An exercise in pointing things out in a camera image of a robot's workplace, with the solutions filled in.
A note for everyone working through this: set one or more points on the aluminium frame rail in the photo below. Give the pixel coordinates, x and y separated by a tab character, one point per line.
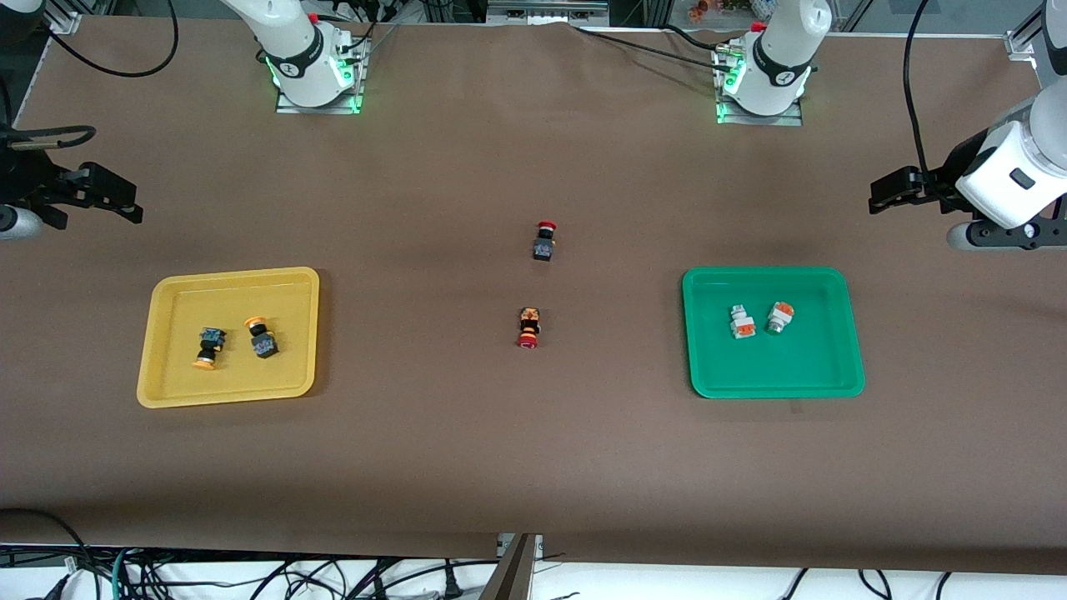
546	10

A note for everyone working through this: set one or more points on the aluminium frame corner bracket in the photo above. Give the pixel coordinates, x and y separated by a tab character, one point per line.
65	18
1021	43

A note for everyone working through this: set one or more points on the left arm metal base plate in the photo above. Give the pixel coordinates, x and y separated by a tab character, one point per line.
767	118

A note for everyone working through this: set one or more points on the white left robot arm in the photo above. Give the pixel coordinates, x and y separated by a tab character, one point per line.
783	50

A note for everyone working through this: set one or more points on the brown table cover sheet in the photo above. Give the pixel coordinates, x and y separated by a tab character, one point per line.
533	450

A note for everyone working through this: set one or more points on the green push button white body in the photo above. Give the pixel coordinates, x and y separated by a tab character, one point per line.
779	318
742	322

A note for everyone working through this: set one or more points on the red mushroom button black body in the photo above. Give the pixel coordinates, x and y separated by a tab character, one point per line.
544	243

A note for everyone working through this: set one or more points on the red button orange black body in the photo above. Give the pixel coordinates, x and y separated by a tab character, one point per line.
528	327

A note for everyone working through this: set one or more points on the brown table support beam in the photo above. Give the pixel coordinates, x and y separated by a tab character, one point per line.
513	575

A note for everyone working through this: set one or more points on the yellow push button black body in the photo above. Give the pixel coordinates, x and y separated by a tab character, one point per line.
262	337
208	346

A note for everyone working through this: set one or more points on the green plastic tray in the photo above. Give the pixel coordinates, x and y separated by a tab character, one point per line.
775	367

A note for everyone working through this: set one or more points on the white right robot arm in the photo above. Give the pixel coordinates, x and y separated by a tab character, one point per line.
292	42

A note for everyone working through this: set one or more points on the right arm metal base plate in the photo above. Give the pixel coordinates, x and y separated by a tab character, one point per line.
350	100

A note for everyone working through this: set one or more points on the yellow plastic tray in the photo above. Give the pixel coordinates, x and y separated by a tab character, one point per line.
250	379

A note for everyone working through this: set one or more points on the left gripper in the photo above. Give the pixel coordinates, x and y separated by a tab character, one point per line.
955	170

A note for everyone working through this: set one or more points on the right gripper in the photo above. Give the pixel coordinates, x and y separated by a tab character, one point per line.
25	177

